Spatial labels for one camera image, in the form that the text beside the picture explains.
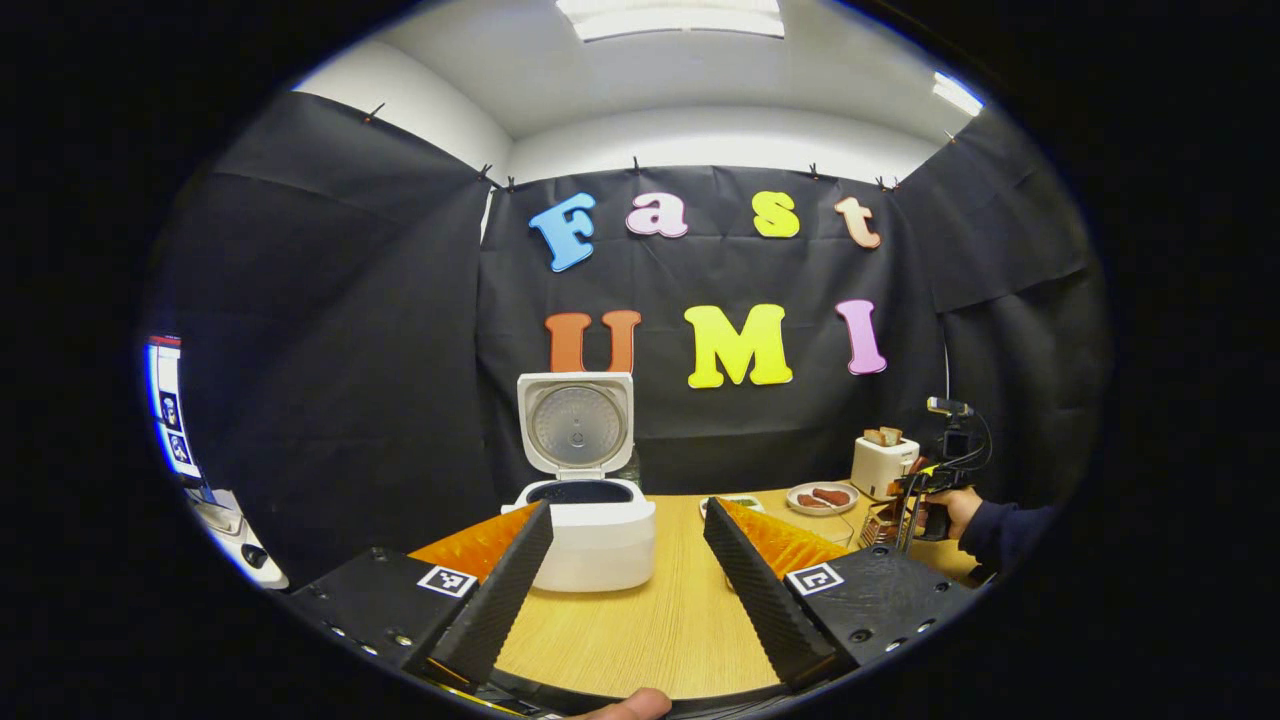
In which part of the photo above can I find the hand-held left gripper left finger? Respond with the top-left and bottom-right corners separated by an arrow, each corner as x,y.
290,500 -> 554,691

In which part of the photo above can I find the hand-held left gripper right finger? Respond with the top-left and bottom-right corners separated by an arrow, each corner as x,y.
703,497 -> 976,693

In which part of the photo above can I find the metal mesh chopstick holder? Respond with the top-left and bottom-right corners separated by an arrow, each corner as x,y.
860,508 -> 906,549

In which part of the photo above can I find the white rice cooker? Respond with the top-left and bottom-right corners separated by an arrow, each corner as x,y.
500,372 -> 658,593

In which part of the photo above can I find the white toaster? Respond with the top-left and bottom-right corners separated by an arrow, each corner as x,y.
851,435 -> 921,501

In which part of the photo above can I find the round white plate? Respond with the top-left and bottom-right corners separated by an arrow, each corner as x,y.
786,482 -> 859,517

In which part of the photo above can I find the white side desk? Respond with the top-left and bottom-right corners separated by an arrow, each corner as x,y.
185,487 -> 291,591

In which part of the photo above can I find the black backdrop cloth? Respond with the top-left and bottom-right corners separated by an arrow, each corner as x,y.
150,90 -> 1113,591

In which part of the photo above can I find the small ceiling light panel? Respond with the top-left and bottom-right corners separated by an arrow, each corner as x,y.
932,72 -> 986,116

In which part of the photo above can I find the large ceiling light panel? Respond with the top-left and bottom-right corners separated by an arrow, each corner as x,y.
556,0 -> 786,41

